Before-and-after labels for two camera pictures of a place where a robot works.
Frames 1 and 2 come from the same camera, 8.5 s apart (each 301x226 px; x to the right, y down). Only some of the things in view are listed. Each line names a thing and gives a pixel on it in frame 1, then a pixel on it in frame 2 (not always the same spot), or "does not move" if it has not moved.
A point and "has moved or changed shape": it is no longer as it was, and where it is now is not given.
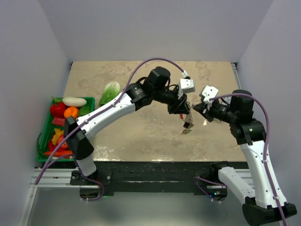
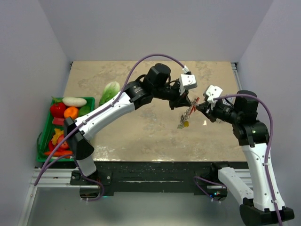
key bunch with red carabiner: x=187 y=118 has moved or changed shape
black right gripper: x=202 y=108 does not move
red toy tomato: x=57 y=109 does not move
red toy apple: x=65 y=145 does not move
